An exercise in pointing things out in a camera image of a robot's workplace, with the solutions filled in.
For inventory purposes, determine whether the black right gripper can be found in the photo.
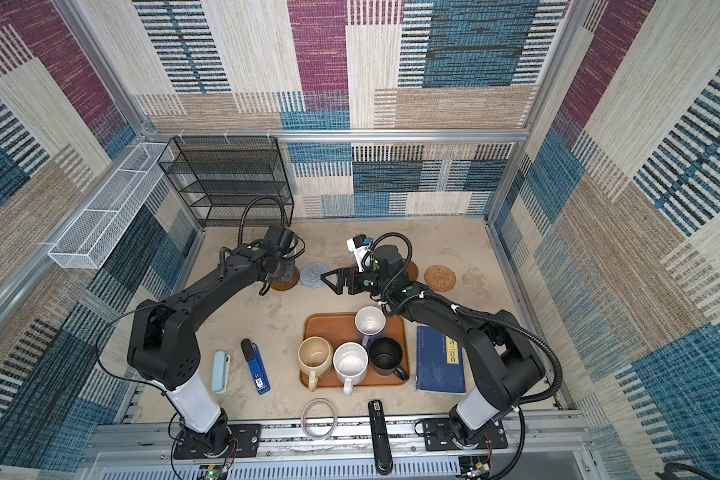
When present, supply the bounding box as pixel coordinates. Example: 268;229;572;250
321;264;391;296

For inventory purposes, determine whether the brown round wooden coaster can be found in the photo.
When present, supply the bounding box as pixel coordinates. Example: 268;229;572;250
406;262;419;281
271;266;300;291

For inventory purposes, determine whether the blue woven round coaster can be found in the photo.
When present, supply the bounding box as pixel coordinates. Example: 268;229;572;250
300;262;330;289

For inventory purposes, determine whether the purple mug white inside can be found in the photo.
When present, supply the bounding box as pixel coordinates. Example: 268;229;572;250
354;306;387;349

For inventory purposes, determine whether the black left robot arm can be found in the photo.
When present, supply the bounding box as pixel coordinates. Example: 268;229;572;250
126;195;300;458

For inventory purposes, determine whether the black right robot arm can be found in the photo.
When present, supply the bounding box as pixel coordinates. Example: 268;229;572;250
320;232;563;448

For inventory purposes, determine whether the orange brown serving tray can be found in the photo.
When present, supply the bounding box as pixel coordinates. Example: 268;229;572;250
303;313;410;387

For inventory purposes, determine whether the beige mug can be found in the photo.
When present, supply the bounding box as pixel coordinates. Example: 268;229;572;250
298;336;334;392

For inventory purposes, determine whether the black mug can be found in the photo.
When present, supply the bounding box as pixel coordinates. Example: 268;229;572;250
369;337;409;382

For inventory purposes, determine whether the blue black utility knife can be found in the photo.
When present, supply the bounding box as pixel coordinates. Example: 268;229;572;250
241;338;271;395

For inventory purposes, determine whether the light blue glasses case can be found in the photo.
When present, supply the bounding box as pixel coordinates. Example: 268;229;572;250
211;351;231;395

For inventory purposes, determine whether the dark blue book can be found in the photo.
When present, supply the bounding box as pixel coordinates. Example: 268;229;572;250
416;325;466;395

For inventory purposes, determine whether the black handheld device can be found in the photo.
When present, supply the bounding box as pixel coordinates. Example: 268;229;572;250
368;399;394;476

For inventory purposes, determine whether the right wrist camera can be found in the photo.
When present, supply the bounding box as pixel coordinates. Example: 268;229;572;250
346;234;373;272

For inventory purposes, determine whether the black wire shelf rack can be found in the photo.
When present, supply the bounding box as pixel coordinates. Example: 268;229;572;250
157;136;294;227

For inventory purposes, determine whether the white cable ring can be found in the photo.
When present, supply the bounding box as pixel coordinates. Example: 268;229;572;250
300;397;339;442

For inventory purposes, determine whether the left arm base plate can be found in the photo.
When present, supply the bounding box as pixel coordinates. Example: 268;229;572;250
172;423;262;460

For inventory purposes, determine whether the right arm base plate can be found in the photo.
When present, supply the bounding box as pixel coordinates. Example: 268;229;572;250
413;417;508;451

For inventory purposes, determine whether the white mesh wall basket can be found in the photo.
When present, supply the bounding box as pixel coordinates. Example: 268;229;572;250
48;142;165;270

